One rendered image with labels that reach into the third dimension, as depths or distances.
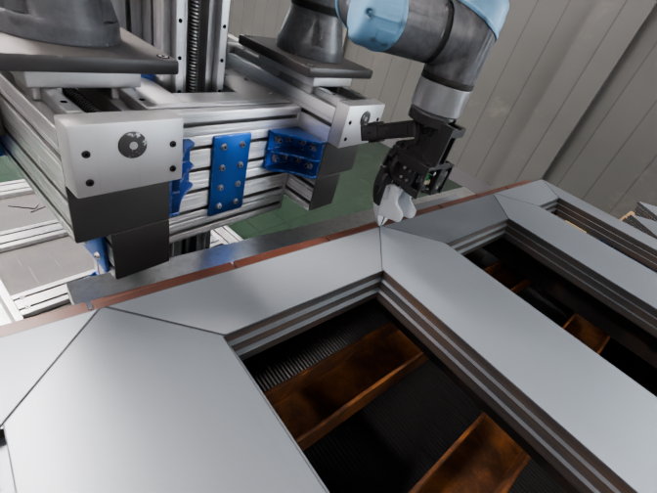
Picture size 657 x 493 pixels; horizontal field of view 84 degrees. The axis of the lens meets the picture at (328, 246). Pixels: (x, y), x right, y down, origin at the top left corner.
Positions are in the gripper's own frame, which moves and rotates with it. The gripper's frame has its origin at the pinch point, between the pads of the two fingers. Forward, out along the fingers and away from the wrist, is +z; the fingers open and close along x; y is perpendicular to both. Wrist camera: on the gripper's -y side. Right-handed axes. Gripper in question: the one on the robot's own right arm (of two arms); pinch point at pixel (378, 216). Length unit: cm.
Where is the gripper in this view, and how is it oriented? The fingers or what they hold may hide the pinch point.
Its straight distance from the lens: 67.6
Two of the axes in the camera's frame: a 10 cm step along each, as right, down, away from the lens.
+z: -2.5, 7.8, 5.7
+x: 7.4, -2.2, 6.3
